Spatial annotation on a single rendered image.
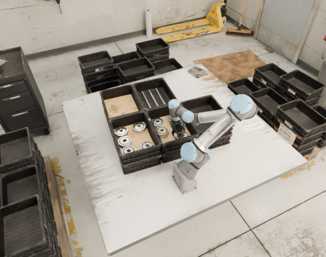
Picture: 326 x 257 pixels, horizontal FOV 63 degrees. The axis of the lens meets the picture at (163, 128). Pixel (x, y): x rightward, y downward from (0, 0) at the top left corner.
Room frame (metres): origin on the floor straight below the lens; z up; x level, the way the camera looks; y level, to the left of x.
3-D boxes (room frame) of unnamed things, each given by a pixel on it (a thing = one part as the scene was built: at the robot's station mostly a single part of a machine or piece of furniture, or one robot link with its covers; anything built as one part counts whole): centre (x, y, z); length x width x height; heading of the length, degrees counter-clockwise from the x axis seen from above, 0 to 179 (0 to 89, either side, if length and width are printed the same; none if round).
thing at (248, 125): (1.76, -0.75, 0.70); 0.33 x 0.23 x 0.01; 24
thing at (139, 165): (1.39, 0.22, 0.76); 0.40 x 0.30 x 0.12; 19
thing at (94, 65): (3.06, 0.85, 0.37); 0.40 x 0.30 x 0.45; 114
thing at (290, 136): (1.83, -1.23, 0.41); 0.31 x 0.02 x 0.16; 24
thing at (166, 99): (1.86, 0.07, 0.87); 0.40 x 0.30 x 0.11; 19
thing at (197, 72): (2.52, -0.39, 0.71); 0.22 x 0.19 x 0.01; 24
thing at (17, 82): (2.46, 1.68, 0.45); 0.60 x 0.45 x 0.90; 24
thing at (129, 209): (1.65, -0.06, 0.35); 1.60 x 1.60 x 0.70; 24
